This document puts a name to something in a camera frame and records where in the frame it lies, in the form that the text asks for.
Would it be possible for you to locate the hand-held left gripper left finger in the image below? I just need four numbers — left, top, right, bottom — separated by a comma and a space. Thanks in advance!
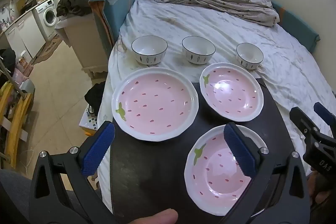
29, 120, 116, 224

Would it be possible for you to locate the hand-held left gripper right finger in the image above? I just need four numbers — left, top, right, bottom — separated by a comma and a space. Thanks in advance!
223, 122, 311, 224

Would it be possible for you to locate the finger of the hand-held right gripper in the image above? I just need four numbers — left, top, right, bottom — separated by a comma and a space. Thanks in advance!
314, 102, 336, 135
289, 106, 321, 146

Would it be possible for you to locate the small pink strawberry plate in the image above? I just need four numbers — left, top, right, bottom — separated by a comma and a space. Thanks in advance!
199, 63, 264, 122
184, 124, 268, 216

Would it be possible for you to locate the large pink strawberry plate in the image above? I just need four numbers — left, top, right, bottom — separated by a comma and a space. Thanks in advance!
112, 67, 198, 142

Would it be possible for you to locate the white fish print bowl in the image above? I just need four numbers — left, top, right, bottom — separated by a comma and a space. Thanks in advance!
131, 36, 168, 65
236, 43, 263, 70
182, 36, 216, 65

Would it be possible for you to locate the person's right hand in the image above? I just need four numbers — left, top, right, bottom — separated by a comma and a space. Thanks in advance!
307, 170, 336, 212

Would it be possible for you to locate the person's left hand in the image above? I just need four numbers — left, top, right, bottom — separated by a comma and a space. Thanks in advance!
125, 209, 179, 224

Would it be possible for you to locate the patterned cardboard box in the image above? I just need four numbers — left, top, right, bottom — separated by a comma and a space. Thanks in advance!
79, 105, 99, 135

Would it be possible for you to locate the black bag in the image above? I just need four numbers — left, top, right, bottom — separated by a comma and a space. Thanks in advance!
84, 81, 107, 114

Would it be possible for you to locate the dark brown leather pad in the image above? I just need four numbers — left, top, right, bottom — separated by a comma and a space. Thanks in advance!
109, 77, 311, 224

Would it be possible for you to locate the yellow wooden rack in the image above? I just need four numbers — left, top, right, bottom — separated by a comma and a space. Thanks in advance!
0, 81, 34, 169

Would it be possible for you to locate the teal bed side panel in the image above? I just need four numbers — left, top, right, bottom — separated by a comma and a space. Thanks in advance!
88, 0, 139, 50
272, 0, 320, 52

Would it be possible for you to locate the person's dark grey clothing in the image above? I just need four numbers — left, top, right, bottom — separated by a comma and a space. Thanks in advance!
0, 169, 34, 224

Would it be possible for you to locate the beige bedside cabinet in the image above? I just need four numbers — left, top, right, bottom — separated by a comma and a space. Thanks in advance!
55, 15, 109, 80

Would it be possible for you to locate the pink box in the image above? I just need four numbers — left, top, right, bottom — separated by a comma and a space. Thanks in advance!
16, 55, 34, 77

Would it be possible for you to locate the brown floor rug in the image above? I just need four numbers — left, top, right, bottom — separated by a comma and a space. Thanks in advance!
33, 35, 63, 64

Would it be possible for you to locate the white kitchen cabinet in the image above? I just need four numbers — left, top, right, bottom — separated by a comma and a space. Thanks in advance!
5, 13, 46, 58

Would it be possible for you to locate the white floral bed sheet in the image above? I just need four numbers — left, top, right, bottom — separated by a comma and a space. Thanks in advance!
98, 0, 336, 214

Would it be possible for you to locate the white washing machine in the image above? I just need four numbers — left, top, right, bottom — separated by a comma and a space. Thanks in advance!
33, 0, 59, 39

